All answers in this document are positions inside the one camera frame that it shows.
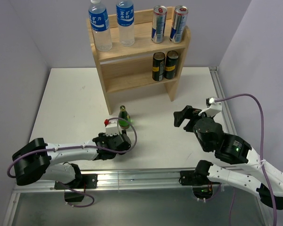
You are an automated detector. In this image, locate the right side aluminium rail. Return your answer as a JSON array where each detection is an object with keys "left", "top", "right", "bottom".
[{"left": 209, "top": 67, "right": 237, "bottom": 135}]

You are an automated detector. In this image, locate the left water bottle blue label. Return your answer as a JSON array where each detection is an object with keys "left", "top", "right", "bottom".
[{"left": 88, "top": 0, "right": 112, "bottom": 52}]

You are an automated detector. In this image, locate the black gold can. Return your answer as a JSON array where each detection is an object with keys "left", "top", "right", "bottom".
[
  {"left": 152, "top": 52, "right": 165, "bottom": 81},
  {"left": 164, "top": 50, "right": 179, "bottom": 80}
]

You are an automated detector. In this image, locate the silver blue can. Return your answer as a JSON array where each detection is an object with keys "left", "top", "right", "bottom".
[
  {"left": 170, "top": 6, "right": 189, "bottom": 43},
  {"left": 151, "top": 5, "right": 167, "bottom": 43}
]

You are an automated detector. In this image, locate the aluminium mounting rail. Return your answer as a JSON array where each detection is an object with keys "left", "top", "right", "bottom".
[{"left": 13, "top": 168, "right": 260, "bottom": 194}]

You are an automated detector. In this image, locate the water bottle blue label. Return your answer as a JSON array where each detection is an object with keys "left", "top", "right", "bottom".
[
  {"left": 116, "top": 0, "right": 135, "bottom": 47},
  {"left": 88, "top": 0, "right": 112, "bottom": 52}
]

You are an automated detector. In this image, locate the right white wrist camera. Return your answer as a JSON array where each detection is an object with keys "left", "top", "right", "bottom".
[{"left": 198, "top": 97, "right": 222, "bottom": 118}]

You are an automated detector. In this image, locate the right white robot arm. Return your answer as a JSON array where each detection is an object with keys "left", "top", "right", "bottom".
[{"left": 174, "top": 105, "right": 283, "bottom": 210}]

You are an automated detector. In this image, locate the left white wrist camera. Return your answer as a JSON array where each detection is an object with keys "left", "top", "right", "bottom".
[{"left": 104, "top": 119, "right": 120, "bottom": 137}]

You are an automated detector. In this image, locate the right water bottle blue label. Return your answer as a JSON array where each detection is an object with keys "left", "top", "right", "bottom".
[{"left": 116, "top": 0, "right": 135, "bottom": 47}]

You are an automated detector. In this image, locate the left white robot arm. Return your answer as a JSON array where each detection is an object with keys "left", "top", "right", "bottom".
[{"left": 10, "top": 130, "right": 136, "bottom": 188}]

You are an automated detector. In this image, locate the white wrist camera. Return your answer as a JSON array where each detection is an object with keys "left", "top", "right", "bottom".
[
  {"left": 198, "top": 97, "right": 222, "bottom": 118},
  {"left": 104, "top": 119, "right": 120, "bottom": 137}
]

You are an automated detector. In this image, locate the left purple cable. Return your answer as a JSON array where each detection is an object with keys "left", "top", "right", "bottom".
[{"left": 7, "top": 117, "right": 138, "bottom": 178}]

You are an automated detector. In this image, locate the wooden two-tier shelf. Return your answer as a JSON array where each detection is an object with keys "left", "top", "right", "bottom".
[{"left": 86, "top": 7, "right": 191, "bottom": 114}]

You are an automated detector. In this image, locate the right green glass bottle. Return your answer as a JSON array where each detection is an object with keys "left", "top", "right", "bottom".
[{"left": 118, "top": 105, "right": 131, "bottom": 129}]

